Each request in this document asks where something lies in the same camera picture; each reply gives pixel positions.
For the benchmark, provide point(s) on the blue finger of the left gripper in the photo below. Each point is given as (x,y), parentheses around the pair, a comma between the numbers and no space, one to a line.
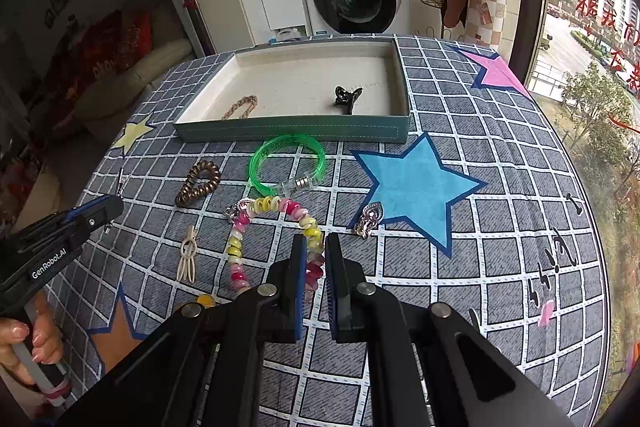
(99,211)

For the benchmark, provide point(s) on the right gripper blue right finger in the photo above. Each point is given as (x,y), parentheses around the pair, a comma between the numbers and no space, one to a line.
(428,366)

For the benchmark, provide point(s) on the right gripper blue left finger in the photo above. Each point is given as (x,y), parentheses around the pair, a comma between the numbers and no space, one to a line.
(202,367)

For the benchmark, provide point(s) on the silver metal hair clip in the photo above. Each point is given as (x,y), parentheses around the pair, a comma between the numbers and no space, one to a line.
(121,181)

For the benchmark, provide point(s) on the beige small hair clip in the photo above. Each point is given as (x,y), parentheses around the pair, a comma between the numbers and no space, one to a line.
(188,249)

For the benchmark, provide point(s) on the pink gem silver brooch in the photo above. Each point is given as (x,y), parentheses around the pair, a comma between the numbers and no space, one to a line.
(233,211)

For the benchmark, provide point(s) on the green translucent bangle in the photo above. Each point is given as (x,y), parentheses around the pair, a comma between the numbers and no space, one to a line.
(287,165)

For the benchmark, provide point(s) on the purple gem silver brooch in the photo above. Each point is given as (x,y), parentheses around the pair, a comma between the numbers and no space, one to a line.
(371,216)

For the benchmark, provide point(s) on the black claw hair clip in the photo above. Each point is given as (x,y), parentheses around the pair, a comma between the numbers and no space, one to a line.
(346,99)

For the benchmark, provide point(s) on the green jewelry tray box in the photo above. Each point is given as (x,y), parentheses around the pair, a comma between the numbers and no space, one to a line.
(287,88)

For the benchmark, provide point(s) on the person's left hand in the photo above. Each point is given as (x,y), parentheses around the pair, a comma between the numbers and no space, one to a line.
(47,346)

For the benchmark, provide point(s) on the beige sofa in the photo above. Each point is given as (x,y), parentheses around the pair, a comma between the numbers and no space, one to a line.
(107,104)

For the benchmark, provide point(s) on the red cushion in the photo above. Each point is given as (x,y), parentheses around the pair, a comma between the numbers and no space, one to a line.
(115,43)

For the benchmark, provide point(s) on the blue checkered star tablecloth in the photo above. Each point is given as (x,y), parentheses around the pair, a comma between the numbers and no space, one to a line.
(525,257)

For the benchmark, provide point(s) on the clear plastic jug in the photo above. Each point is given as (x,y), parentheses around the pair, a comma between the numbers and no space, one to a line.
(290,33)

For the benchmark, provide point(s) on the pink checkered curtain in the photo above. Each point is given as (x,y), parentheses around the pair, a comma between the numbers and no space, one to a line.
(484,22)

